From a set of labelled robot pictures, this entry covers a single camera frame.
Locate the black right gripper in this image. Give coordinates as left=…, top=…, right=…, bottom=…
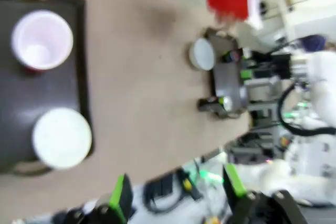
left=240, top=53, right=292, bottom=80

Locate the red plastic cup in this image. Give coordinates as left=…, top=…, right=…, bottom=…
left=10, top=9, right=75, bottom=74
left=206, top=0, right=265, bottom=29

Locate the black can with green print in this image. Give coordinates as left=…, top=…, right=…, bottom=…
left=197, top=95, right=234, bottom=112

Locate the bluish white bowl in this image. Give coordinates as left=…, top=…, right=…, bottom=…
left=188, top=37, right=216, bottom=72

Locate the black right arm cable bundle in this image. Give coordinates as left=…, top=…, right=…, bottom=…
left=277, top=81, right=336, bottom=137

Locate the brown plastic tray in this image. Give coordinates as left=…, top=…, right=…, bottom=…
left=203, top=26, right=250, bottom=120
left=0, top=0, right=96, bottom=178

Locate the cream white bowl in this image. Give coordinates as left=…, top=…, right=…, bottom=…
left=32, top=107, right=93, bottom=170

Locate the black Pepsi can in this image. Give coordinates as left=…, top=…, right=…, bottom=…
left=222, top=49, right=244, bottom=64

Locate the left gripper black green right finger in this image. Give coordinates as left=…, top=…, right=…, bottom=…
left=222, top=163, right=308, bottom=224

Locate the left gripper black green left finger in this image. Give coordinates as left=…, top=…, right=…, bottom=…
left=94, top=173, right=134, bottom=224

